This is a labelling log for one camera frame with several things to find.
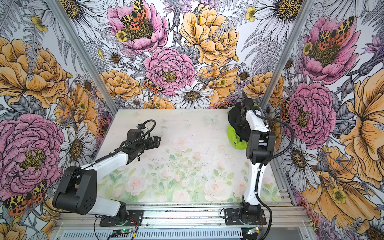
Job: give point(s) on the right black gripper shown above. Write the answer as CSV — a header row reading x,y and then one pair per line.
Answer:
x,y
239,122

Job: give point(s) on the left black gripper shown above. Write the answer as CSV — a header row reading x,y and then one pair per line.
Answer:
x,y
150,142

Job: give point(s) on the black garment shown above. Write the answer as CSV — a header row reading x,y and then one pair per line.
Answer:
x,y
241,127

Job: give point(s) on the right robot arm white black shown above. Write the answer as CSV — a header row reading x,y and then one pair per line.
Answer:
x,y
260,148

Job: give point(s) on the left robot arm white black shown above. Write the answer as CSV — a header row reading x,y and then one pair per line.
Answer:
x,y
78,188

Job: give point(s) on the lime green towel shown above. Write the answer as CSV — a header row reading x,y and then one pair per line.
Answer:
x,y
234,139

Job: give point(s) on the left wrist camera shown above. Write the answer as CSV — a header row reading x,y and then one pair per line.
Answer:
x,y
141,126

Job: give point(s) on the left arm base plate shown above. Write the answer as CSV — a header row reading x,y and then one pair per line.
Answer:
x,y
132,218

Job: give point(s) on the left aluminium corner post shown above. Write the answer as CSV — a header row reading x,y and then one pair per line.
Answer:
x,y
68,28

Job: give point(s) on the aluminium corner post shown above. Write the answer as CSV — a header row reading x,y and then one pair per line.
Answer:
x,y
291,41
68,28

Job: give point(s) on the white vented cable duct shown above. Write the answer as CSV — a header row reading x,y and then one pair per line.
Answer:
x,y
158,234

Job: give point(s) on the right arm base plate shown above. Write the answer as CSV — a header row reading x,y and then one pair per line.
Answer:
x,y
233,217

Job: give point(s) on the right aluminium corner post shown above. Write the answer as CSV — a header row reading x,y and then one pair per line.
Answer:
x,y
291,41

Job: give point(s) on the aluminium rail frame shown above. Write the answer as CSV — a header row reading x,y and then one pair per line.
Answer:
x,y
185,215

